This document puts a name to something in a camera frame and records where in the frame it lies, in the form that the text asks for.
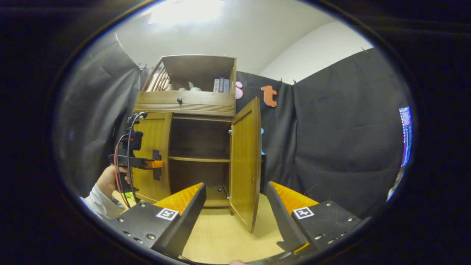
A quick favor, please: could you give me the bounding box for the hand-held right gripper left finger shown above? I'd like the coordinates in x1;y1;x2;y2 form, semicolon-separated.
109;183;207;258

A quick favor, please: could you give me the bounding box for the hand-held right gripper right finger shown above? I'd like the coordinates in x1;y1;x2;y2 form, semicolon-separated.
266;181;368;255

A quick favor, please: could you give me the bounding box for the wooden cabinet door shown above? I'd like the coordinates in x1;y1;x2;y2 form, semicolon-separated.
229;97;262;233
132;112;173;204

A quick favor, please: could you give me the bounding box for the wooden double-door shoe cabinet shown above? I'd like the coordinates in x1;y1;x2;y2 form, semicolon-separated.
132;54;237;208

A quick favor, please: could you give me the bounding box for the wooden drawer with black knob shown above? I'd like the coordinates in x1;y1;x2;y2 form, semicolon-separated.
133;90;236;117

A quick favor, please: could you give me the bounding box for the black backdrop cloth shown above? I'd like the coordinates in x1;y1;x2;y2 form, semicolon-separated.
55;33;409;218

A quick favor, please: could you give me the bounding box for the row of blue books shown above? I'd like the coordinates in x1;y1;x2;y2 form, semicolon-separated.
213;77;230;93

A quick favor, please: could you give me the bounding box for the computer monitor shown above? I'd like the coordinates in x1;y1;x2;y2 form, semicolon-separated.
399;106;413;168

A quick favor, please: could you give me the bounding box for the black cable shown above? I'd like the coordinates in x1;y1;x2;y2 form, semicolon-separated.
124;112;148;203

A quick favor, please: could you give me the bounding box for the red cable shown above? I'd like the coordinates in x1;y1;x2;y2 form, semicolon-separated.
113;134;132;209

